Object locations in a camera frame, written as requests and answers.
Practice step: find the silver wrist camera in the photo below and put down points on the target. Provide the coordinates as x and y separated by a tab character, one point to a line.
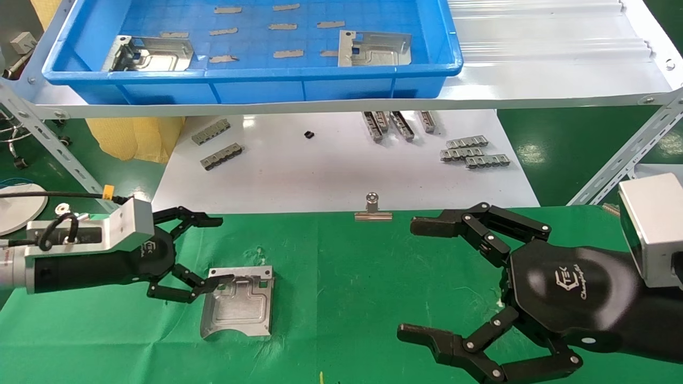
656	229
128	224

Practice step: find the yellow mesh sack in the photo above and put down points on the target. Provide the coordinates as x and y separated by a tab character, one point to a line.
133	138

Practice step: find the perforated white angle brace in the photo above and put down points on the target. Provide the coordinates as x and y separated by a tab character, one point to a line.
64	154
624	154

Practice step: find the small grey box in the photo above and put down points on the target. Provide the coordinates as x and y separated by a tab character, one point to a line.
24	42

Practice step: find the silver bulldog clip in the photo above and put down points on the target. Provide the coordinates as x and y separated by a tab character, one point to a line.
373	215
63	208

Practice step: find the chair base with casters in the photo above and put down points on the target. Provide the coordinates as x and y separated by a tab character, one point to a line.
18	136

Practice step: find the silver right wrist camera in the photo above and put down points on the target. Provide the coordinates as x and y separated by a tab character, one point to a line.
656	229

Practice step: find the green cloth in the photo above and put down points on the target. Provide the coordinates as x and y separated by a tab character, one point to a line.
347	293

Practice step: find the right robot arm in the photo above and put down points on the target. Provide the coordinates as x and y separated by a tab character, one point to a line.
661	320

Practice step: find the grey tape strip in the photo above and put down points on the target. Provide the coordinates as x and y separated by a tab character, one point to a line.
286	7
329	54
283	26
223	59
174	35
228	9
223	32
331	24
288	54

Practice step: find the small metal piece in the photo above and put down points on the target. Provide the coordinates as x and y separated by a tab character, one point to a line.
612	209

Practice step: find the blue plastic tray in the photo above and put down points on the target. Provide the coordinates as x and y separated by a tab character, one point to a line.
256	85

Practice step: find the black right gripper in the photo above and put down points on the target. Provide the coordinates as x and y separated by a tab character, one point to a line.
571	293

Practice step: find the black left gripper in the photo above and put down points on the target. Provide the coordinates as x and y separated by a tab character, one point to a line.
96	269

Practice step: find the white corrugated shelf board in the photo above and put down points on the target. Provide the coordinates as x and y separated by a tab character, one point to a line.
533	53

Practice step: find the white round base plate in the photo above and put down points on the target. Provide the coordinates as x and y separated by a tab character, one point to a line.
18	210

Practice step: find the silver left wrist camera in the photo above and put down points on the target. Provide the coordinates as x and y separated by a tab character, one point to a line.
128	224

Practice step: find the bent sheet metal bracket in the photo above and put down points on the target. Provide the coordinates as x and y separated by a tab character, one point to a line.
240	309
160	56
379	50

